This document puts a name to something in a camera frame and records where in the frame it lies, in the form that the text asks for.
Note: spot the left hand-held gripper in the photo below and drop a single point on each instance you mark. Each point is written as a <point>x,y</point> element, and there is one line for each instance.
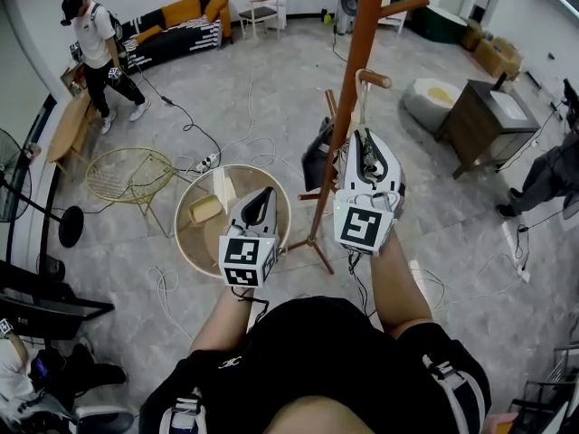
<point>242,260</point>

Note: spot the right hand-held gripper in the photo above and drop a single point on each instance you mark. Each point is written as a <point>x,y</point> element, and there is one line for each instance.
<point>362,224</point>

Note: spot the brown wooden coat rack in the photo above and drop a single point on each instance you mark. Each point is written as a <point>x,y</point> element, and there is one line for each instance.
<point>357,61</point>

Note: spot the person's left forearm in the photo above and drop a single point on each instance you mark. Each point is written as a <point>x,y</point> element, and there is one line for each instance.
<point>221,323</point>

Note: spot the person's right forearm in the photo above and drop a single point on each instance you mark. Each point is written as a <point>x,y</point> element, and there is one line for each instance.
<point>398,287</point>

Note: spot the yellow tray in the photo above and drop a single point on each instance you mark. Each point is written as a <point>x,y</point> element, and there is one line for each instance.
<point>205,209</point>

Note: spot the black hanging bag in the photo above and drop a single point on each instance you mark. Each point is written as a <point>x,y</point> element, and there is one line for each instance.
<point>314,161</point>

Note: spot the round beige tub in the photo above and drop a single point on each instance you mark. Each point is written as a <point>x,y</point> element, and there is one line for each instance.
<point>199,251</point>

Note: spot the white power strip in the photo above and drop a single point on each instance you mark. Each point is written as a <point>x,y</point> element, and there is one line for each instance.
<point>206,163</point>
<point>513,247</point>

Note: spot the grey pouffe with yellow patch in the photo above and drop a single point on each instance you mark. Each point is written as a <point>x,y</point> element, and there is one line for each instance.
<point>420,106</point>

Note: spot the dark wooden cabinet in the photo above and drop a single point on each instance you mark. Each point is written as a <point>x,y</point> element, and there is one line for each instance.
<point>479,134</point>

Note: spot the person's black t-shirt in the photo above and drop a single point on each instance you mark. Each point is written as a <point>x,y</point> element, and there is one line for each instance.
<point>316,355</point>

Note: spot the yellow-green bottle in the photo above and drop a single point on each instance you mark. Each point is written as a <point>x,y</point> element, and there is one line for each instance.
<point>327,17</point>

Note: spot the dark green bathtub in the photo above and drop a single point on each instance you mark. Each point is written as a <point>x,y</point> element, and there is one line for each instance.
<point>439,25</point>

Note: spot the small cardboard box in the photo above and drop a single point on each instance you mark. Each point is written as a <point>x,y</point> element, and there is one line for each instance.
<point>472,36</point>

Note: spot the large cardboard box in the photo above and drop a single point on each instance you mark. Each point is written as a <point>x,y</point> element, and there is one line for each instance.
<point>497,57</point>

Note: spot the black round speaker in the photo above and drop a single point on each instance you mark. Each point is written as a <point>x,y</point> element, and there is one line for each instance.
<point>349,0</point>

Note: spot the black standing fan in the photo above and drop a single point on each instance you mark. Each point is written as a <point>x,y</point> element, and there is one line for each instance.
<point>71,226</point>

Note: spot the white chair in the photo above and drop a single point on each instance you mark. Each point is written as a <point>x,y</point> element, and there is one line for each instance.
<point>260,14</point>

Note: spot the black striped sofa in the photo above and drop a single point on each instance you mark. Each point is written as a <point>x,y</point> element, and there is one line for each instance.
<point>176,41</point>

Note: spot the oval wooden table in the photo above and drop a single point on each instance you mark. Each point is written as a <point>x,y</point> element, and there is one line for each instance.
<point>65,129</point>

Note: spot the orange cushion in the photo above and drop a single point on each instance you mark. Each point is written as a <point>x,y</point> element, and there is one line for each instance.
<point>216,6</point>
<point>181,11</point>

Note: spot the person's chin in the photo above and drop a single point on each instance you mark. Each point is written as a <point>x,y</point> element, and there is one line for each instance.
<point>316,418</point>

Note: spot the black flat panel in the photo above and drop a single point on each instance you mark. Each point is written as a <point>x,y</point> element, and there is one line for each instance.
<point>45,308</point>

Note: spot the pink cushion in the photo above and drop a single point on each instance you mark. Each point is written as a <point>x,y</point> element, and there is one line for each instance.
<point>502,423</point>

